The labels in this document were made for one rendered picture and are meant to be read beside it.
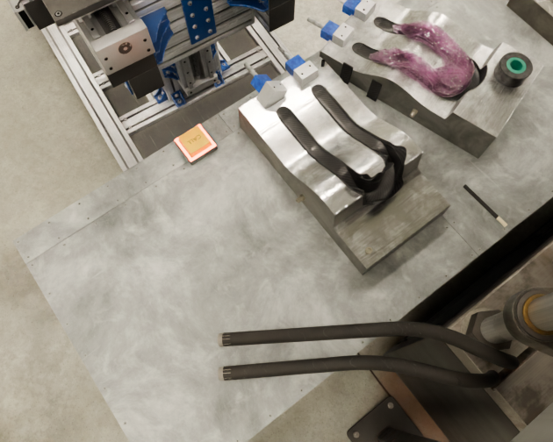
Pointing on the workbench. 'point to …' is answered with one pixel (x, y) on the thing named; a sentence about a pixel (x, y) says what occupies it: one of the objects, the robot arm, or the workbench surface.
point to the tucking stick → (485, 206)
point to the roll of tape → (513, 69)
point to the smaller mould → (546, 18)
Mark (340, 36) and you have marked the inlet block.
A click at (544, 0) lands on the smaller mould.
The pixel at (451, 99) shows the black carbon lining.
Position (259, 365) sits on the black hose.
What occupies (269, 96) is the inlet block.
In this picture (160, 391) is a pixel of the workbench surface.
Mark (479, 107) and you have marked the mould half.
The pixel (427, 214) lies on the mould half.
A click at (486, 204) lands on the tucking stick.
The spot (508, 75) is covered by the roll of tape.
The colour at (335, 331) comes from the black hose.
